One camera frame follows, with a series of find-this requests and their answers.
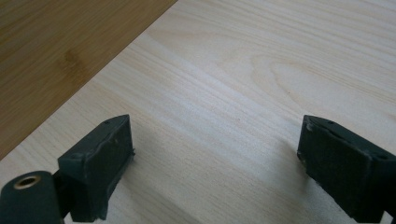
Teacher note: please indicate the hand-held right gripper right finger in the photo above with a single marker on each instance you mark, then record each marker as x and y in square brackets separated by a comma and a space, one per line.
[342, 168]

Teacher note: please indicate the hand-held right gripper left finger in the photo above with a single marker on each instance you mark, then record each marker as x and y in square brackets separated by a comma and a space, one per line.
[99, 161]

